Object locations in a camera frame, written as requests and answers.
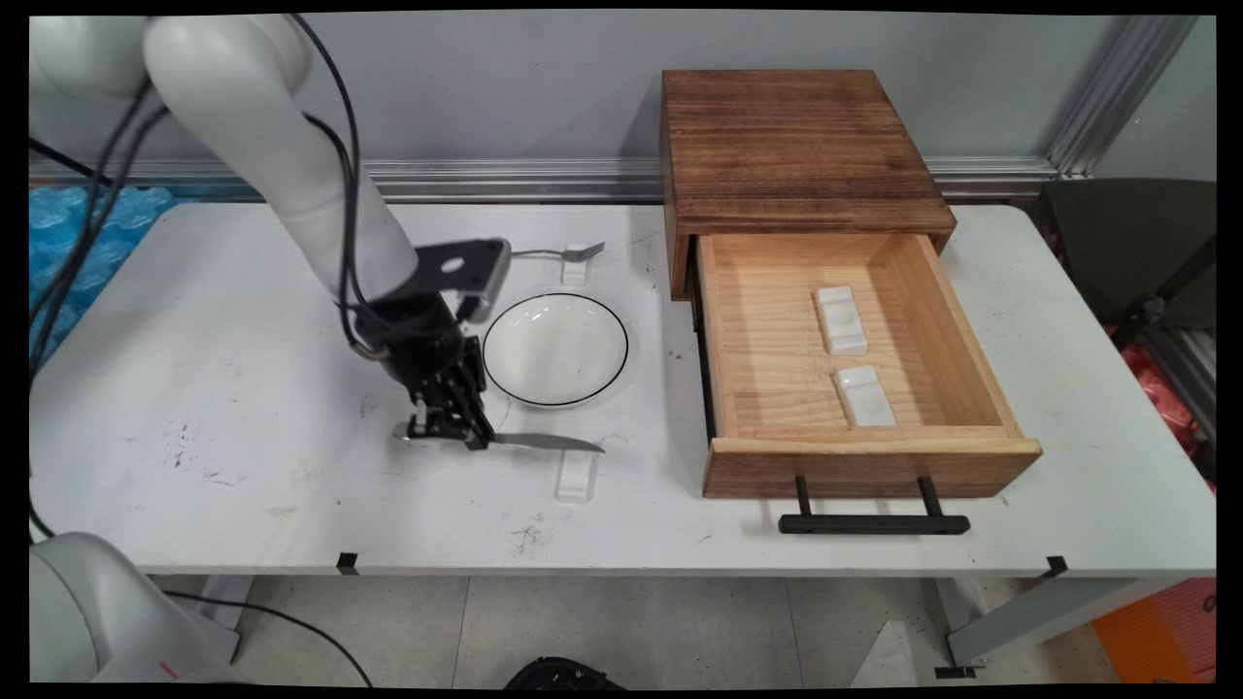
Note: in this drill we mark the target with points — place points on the red plastic bag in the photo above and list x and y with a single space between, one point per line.
1165 398

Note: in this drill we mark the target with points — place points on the clear white cutlery rest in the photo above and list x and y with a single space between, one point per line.
574 274
576 481

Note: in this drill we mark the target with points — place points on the white ceramic cutlery rest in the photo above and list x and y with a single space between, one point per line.
864 398
841 320

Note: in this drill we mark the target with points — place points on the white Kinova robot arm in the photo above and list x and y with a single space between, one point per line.
262 126

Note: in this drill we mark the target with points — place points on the dark wooden cabinet box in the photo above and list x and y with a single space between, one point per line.
787 136

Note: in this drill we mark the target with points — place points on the white plate with black rim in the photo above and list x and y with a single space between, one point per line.
555 349

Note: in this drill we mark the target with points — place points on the orange box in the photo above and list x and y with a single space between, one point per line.
1165 631

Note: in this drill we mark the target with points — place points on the black round object on floor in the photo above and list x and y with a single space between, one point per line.
561 674

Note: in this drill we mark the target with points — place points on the small black table-edge clip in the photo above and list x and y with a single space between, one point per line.
1056 566
347 562

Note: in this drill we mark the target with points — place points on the blue bubble wrap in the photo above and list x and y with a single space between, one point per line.
68 243

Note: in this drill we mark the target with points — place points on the black and silver camera mount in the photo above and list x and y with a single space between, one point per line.
464 264

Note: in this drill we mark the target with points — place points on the grey table leg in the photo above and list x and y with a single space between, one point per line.
225 612
1029 616

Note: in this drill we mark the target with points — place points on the slanted aluminium frame post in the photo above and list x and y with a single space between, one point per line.
1117 97

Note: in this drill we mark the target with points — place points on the horizontal aluminium rail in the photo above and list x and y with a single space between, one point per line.
534 180

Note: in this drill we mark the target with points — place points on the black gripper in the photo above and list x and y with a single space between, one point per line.
419 342

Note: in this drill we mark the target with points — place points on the silver metal fork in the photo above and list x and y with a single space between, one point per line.
573 253

